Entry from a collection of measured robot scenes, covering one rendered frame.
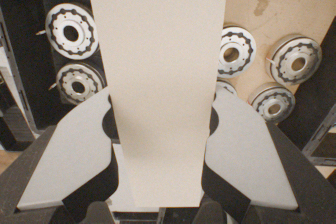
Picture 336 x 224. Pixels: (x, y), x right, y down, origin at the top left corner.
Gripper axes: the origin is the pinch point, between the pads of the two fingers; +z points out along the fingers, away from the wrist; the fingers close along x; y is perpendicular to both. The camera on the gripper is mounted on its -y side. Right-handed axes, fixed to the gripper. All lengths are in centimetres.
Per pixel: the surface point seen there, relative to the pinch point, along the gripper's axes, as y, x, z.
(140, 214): 155, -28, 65
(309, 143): 22.1, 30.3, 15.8
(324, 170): 46, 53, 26
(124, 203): 88, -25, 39
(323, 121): 16.1, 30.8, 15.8
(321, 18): -1.7, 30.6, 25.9
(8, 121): 67, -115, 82
